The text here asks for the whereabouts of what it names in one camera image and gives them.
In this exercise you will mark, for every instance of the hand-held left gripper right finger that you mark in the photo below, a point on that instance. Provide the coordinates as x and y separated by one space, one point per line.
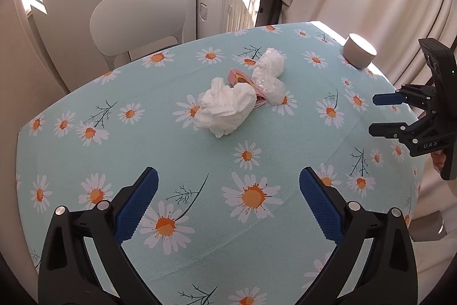
319 205

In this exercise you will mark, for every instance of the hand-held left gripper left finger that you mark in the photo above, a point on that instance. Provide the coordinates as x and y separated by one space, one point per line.
137 205

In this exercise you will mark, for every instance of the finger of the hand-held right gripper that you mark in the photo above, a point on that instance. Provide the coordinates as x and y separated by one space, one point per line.
387 129
387 98

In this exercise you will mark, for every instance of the grey bin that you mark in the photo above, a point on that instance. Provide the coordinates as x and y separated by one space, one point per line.
428 227

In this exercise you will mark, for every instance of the clear plastic bag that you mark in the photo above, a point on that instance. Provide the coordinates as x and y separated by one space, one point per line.
267 87

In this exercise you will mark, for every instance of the white tissue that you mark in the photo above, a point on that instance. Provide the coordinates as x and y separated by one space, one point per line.
225 108
272 61

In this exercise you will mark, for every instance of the person's right hand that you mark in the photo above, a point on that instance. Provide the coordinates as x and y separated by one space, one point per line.
439 161

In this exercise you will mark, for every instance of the white round cup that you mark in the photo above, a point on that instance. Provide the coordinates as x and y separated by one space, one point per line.
359 51

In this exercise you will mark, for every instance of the blue daisy print tablecloth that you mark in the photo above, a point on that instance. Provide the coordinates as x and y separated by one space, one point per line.
214 165

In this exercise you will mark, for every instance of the black case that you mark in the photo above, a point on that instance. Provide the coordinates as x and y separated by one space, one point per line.
269 8

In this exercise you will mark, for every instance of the white radiator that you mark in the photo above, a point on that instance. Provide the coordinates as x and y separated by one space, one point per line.
228 10

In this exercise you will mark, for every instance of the white plastic chair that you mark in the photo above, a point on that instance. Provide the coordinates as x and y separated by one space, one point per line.
139 19

